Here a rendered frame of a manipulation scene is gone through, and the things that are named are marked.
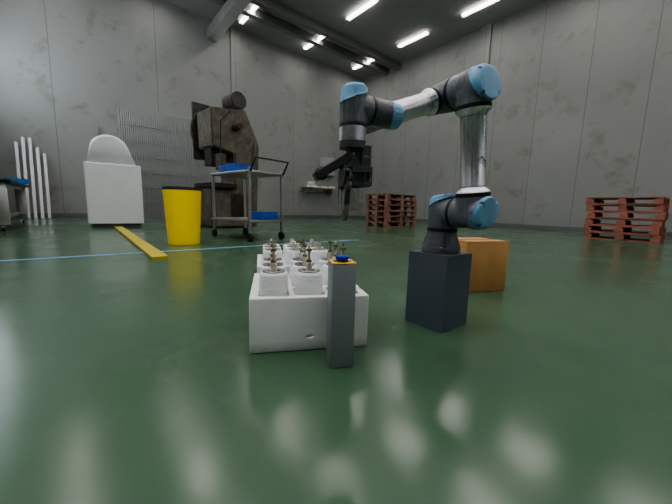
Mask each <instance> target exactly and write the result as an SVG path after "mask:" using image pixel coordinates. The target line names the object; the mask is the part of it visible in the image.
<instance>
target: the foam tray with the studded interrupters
mask: <svg viewBox="0 0 672 504"><path fill-rule="evenodd" d="M327 292H328V285H323V284H322V295H295V286H292V279H290V273H288V296H264V297H259V273H255V274H254V278H253V283H252V288H251V292H250V297H249V349H250V354H253V353H267V352H281V351H296V350H310V349H324V348H326V334H327ZM368 303H369V295H368V294H367V293H365V292H364V291H363V290H362V289H361V288H359V286H358V285H356V295H355V322H354V346H366V345H367V326H368Z"/></svg>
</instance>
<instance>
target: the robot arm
mask: <svg viewBox="0 0 672 504"><path fill-rule="evenodd" d="M500 91H501V80H500V76H499V74H498V72H497V71H496V69H495V68H494V67H493V66H492V65H490V64H488V63H482V64H479V65H477V66H473V67H471V68H470V69H467V70H465V71H463V72H461V73H459V74H456V75H454V76H452V77H449V78H447V79H446V80H444V81H442V82H440V83H438V84H436V85H434V86H432V87H430V88H427V89H424V90H423V91H422V92H421V93H420V94H417V95H413V96H410V97H406V98H403V99H399V100H396V101H392V100H391V101H389V100H385V99H380V98H376V97H372V96H369V95H368V93H369V92H368V87H367V86H366V85H365V84H363V83H360V82H350V83H347V84H345V85H343V86H342V88H341V93H340V102H339V104H340V122H339V143H340V144H339V149H340V150H342V151H346V153H345V154H344V155H342V156H340V157H339V158H337V159H335V160H334V161H332V162H330V163H329V164H327V165H325V166H324V167H318V168H317V169H316V170H315V172H314V173H313V174H312V176H313V178H314V179H315V181H319V180H325V179H326V178H327V175H328V174H330V173H332V172H333V171H335V170H337V169H338V168H339V169H340V170H339V171H338V200H339V208H340V214H341V217H342V219H343V221H347V217H348V212H349V211H353V210H357V209H361V208H362V207H363V201H361V200H360V199H358V198H357V197H356V190H355V189H354V188H366V187H370V186H372V171H373V167H371V146H366V145H365V143H366V134H369V133H372V132H375V131H378V130H381V129H387V130H389V129H390V130H395V129H397V128H399V127H400V125H401V124H402V123H403V122H406V121H409V120H412V119H415V118H418V117H421V116H427V117H431V116H434V115H438V114H444V113H450V112H455V114H456V115H457V116H458V117H459V118H460V189H459V190H458V191H457V192H456V194H441V195H435V196H433V197H431V198H430V201H429V206H428V208H429V212H428V226H427V234H426V237H425V239H424V242H423V244H422V250H421V251H422V252H426V253H432V254H443V255H456V254H460V250H461V248H460V244H459V240H458V236H457V229H458V228H465V229H472V230H477V229H481V230H482V229H486V228H488V227H489V226H491V225H492V223H493V222H494V221H495V219H496V217H497V214H498V202H496V201H497V200H496V199H495V198H494V197H492V196H491V190H490V189H488V188H487V186H486V161H487V114H488V112H489V111H490V110H491V109H492V100H494V99H496V98H497V97H498V96H499V93H500ZM353 153H354V154H353ZM370 172H371V173H370ZM370 175H371V176H370ZM370 178H371V181H370ZM351 187H352V188H351Z"/></svg>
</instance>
